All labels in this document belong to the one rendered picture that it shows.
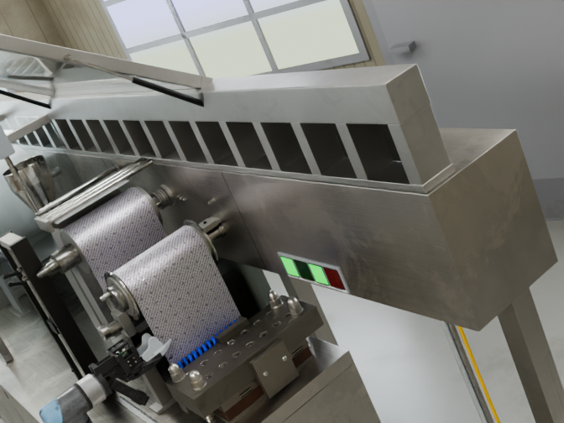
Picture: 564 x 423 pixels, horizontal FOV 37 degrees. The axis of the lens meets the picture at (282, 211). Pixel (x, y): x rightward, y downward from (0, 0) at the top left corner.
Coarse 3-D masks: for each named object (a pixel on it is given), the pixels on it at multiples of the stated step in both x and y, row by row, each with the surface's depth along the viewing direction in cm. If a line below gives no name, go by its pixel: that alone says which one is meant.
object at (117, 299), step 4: (108, 288) 213; (112, 288) 212; (116, 288) 212; (112, 292) 211; (116, 292) 211; (120, 292) 212; (112, 296) 215; (116, 296) 211; (120, 296) 211; (112, 300) 216; (116, 300) 213; (120, 300) 211; (124, 300) 212; (116, 304) 216; (120, 304) 211; (124, 304) 212; (120, 308) 214; (124, 308) 213; (128, 308) 214
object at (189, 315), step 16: (208, 272) 221; (192, 288) 219; (208, 288) 222; (224, 288) 224; (160, 304) 215; (176, 304) 217; (192, 304) 220; (208, 304) 222; (224, 304) 225; (160, 320) 215; (176, 320) 218; (192, 320) 220; (208, 320) 223; (224, 320) 225; (160, 336) 215; (176, 336) 218; (192, 336) 221; (208, 336) 223; (176, 352) 218
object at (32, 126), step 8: (40, 120) 296; (48, 120) 297; (24, 128) 293; (32, 128) 294; (8, 136) 290; (16, 136) 292; (0, 344) 295; (0, 352) 296; (8, 352) 297; (8, 360) 298
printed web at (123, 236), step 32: (128, 192) 238; (96, 224) 230; (128, 224) 233; (160, 224) 239; (96, 256) 229; (128, 256) 234; (160, 256) 216; (192, 256) 218; (96, 288) 245; (128, 288) 210; (160, 288) 214
